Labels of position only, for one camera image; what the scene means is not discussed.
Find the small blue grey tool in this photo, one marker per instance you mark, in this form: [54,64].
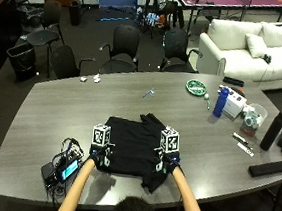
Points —
[149,93]

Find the crumpled white paper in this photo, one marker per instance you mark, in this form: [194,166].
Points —
[97,78]

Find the small white pillow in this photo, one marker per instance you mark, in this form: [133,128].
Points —
[256,45]

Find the black device with lit screen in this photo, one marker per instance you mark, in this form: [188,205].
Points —
[63,170]

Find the black flat remote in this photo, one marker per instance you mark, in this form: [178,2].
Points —
[233,81]

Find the clear plastic container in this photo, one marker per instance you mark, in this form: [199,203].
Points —
[256,116]

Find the white marker cube glove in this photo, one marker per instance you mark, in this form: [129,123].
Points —
[101,134]
[170,139]

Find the white cardboard box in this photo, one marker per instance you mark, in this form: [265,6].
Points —
[235,104]

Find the white marker cube left glove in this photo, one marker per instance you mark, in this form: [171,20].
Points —
[101,134]

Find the person's left hand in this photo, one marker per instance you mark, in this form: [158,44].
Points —
[98,156]

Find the black tall waste bin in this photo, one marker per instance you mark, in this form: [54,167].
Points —
[75,12]

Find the black side cabinet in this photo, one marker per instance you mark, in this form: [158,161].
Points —
[1,28]

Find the small white paper scrap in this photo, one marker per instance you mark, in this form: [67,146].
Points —
[83,79]

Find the white flat marker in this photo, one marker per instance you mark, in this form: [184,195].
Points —
[245,149]

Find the green pen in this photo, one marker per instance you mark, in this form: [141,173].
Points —
[208,104]

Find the black mesh office chair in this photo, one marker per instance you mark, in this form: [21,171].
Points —
[177,48]
[49,29]
[123,48]
[65,61]

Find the black game controller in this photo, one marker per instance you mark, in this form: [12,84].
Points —
[267,58]

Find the black t-shirt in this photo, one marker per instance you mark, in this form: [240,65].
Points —
[133,148]

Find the black tall bottle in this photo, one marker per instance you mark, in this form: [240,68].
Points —
[273,131]

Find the green round plate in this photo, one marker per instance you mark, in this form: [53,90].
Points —
[196,87]

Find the black and white marker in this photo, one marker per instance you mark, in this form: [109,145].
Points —
[240,138]

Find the blue water bottle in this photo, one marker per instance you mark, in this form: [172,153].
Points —
[220,102]

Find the white marker cube right glove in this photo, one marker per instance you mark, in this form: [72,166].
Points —
[170,139]

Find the long black flat case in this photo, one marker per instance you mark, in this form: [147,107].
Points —
[269,168]

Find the black lined trash bin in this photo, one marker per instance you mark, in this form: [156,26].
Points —
[22,61]

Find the person's right hand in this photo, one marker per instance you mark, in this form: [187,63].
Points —
[168,161]

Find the blue light strip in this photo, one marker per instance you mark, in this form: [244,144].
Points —
[114,18]

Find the white sofa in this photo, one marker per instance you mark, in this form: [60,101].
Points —
[232,60]

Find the small white ball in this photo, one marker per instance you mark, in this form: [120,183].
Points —
[206,96]

